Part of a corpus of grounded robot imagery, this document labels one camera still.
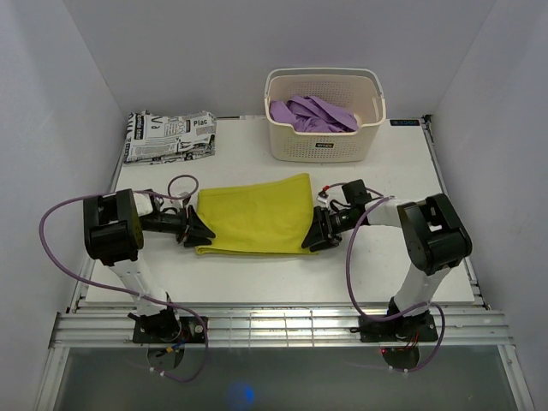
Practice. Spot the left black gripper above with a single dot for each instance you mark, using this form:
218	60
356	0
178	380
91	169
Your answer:
192	229

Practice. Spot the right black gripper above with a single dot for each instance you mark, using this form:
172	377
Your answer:
321	236

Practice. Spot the yellow-green trousers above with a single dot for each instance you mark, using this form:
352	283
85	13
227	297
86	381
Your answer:
271	218

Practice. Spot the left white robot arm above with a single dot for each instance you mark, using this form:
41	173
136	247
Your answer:
114	227

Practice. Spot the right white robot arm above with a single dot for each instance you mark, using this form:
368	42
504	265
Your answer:
436	242

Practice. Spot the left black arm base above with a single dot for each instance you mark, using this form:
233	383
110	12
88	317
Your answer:
166	343

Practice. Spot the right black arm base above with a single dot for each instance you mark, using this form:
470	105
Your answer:
407	333

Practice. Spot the folded newspaper print trousers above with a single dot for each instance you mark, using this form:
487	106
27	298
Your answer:
152	139

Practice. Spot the purple garment in basket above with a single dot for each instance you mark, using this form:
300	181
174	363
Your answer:
311	114

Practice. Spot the cream perforated laundry basket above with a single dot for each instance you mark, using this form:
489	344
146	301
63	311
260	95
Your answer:
358	91

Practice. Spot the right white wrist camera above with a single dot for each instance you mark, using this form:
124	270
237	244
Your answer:
323	196

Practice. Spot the aluminium rail frame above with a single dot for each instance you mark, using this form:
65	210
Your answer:
402	158

